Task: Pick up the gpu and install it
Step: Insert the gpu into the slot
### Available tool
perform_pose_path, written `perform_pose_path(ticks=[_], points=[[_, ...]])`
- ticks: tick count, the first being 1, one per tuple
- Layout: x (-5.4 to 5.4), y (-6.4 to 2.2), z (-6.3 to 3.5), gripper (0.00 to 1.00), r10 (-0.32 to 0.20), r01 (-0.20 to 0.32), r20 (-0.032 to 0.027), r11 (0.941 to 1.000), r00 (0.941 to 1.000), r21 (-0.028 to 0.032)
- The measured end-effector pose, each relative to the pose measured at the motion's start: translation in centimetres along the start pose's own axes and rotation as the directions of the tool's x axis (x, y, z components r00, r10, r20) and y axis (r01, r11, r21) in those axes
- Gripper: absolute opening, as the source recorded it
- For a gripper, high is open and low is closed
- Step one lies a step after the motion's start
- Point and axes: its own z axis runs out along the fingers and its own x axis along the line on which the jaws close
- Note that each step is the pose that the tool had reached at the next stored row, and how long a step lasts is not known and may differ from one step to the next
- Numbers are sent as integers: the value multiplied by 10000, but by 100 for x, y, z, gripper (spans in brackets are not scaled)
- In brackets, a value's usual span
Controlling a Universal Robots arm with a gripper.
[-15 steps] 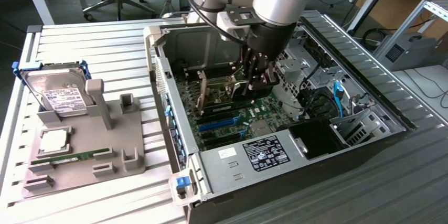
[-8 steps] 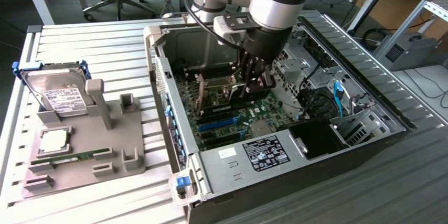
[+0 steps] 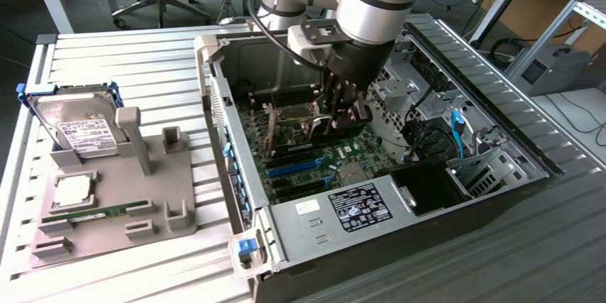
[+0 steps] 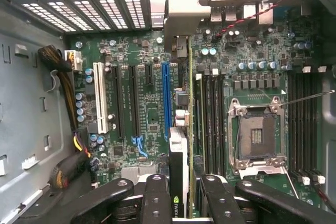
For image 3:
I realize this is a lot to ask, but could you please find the grey plastic parts rack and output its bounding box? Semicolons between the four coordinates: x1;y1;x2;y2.
28;106;197;269

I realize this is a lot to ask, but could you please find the metal disk bay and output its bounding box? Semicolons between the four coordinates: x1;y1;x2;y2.
444;146;524;200

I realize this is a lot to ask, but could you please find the NVIDIA graphics card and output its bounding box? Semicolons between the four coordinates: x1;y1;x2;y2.
261;102;372;158

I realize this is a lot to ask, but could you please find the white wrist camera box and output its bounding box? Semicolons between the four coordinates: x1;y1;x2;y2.
285;25;344;67

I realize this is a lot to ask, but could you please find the open black PC case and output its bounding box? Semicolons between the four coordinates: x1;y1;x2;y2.
193;21;567;303

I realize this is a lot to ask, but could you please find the black plastic air duct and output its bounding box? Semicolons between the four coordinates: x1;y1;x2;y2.
387;160;472;217

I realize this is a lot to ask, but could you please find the grey power supply unit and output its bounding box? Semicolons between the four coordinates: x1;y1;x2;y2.
257;174;426;265

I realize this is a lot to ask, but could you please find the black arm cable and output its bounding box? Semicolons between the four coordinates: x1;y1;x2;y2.
248;0;332;72

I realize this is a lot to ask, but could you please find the aluminium profile frame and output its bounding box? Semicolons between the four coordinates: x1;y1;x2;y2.
503;0;606;82

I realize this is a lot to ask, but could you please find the silver CPU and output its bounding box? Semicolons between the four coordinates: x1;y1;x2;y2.
50;177;93;210

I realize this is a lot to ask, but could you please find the coiled black floor cable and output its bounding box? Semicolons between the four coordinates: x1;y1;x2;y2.
488;38;527;67

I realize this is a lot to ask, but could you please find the black expansion slot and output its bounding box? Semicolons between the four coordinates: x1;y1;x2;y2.
273;184;331;202
272;177;327;194

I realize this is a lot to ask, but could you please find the blue wire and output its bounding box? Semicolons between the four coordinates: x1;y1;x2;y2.
451;109;470;160

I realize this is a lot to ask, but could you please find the green RAM stick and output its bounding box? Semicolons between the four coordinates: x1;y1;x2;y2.
41;200;148;228

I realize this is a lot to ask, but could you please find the CPU socket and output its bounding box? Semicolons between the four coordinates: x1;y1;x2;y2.
277;106;316;137

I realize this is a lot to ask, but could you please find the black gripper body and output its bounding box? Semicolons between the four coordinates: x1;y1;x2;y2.
325;38;398;90

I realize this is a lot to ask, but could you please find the black wire bundle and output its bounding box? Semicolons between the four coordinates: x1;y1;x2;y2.
402;118;458;162

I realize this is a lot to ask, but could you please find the hard disk with blue caddy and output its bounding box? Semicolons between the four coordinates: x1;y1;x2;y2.
13;82;129;160

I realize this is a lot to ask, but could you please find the silver chipset heatsink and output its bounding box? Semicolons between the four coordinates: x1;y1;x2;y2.
337;162;372;185

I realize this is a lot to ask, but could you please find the office chair base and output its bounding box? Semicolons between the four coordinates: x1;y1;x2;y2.
111;0;213;30

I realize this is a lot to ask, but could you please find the black labelled RAM stick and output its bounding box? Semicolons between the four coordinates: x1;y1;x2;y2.
272;141;317;158

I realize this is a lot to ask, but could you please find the grey machine box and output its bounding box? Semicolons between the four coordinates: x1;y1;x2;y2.
519;43;606;97

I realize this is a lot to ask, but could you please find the green motherboard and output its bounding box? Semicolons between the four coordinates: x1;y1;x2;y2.
236;82;403;204

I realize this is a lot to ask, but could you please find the blue case latch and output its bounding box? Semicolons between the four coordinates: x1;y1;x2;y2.
235;238;259;258

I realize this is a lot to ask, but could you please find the metal drive cage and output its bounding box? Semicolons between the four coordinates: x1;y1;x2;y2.
367;28;458;137

